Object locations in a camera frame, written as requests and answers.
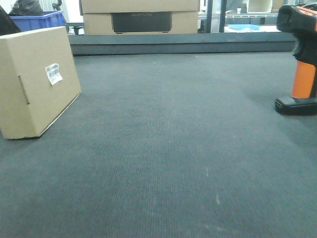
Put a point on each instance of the white barcode label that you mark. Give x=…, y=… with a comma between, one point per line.
x=53, y=73

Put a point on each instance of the black vertical pole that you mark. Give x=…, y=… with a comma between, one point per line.
x=209, y=5
x=222, y=17

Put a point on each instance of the upper stacked cardboard box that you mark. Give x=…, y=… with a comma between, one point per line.
x=114, y=6

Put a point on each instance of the beige box on shelf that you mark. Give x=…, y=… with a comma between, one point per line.
x=259, y=6

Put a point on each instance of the orange black barcode scanner gun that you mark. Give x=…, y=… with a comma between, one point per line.
x=302, y=23

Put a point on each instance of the large Ecoflow cardboard box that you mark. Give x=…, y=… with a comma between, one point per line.
x=141, y=23

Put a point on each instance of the brown cardboard package box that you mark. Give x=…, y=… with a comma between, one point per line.
x=29, y=104

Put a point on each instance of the black bag in bin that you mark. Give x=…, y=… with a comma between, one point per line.
x=26, y=8

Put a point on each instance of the light blue tray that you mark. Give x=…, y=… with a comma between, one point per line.
x=242, y=28

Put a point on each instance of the blue plastic bin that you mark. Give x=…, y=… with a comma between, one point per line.
x=34, y=22

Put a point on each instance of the black garment at left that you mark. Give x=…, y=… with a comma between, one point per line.
x=7, y=26

